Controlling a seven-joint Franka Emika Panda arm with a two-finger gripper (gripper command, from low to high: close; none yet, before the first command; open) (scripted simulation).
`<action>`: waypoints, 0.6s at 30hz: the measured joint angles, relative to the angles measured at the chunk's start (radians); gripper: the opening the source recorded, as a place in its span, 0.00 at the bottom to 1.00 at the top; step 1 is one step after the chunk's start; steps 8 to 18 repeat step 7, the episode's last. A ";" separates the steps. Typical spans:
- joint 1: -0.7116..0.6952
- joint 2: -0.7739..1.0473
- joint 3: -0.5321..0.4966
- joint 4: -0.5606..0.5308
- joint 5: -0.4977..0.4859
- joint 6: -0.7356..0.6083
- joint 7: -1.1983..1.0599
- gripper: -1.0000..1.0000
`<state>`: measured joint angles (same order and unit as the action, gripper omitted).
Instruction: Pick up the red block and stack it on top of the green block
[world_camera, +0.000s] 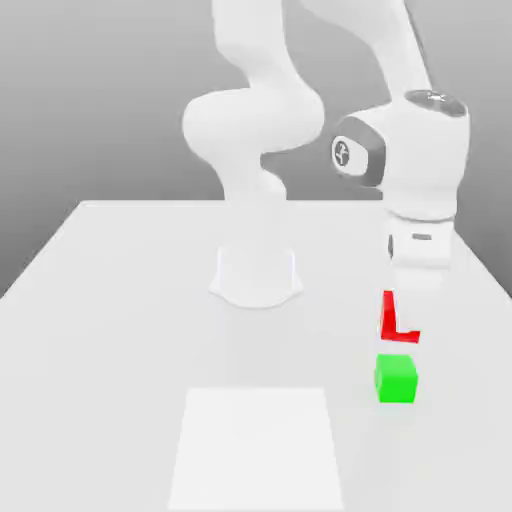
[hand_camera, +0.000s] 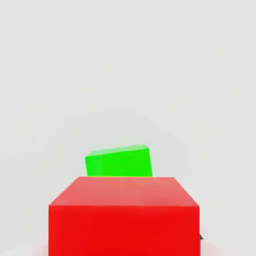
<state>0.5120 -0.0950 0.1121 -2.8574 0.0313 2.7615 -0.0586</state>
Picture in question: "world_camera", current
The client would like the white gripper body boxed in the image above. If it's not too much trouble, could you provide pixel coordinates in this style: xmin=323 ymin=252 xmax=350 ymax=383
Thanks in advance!
xmin=392 ymin=264 xmax=447 ymax=296

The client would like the small red cube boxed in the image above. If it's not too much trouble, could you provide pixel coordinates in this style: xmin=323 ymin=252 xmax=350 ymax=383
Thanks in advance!
xmin=378 ymin=289 xmax=422 ymax=345

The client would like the small green cube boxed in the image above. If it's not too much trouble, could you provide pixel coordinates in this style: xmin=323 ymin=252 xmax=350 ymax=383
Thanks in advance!
xmin=373 ymin=353 xmax=419 ymax=404

